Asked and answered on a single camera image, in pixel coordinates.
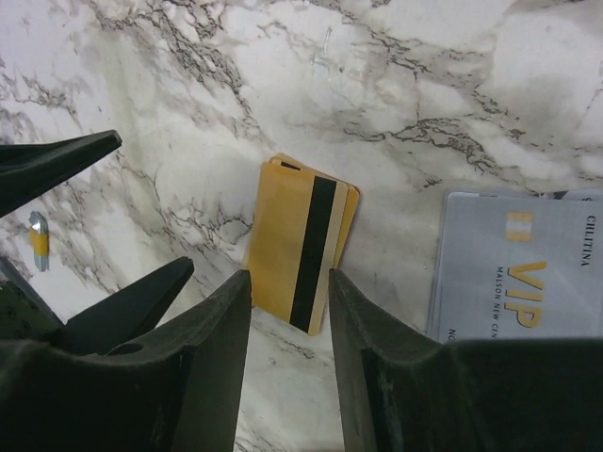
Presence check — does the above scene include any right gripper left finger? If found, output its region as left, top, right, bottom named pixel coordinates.
left=1, top=270, right=252, bottom=451

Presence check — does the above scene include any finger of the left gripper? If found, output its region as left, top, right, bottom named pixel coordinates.
left=60, top=257, right=194, bottom=355
left=0, top=130, right=122, bottom=217

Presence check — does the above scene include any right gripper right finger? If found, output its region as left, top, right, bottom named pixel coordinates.
left=329, top=269, right=602, bottom=451

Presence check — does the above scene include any gold credit card stack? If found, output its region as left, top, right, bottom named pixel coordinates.
left=245, top=153, right=360, bottom=336

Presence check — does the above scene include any silver VIP card stack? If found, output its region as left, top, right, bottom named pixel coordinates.
left=427, top=188, right=602, bottom=343

